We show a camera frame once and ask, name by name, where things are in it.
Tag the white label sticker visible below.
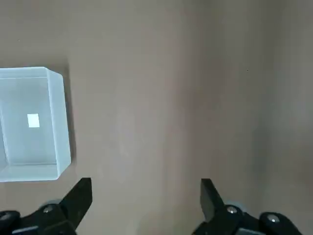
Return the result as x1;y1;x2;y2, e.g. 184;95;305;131
26;113;41;129

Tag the translucent plastic bin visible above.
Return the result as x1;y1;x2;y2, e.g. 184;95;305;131
0;66;72;182

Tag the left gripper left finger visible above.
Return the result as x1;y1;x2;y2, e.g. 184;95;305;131
0;177;93;235

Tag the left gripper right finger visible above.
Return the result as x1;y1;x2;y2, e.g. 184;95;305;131
192;178;304;235

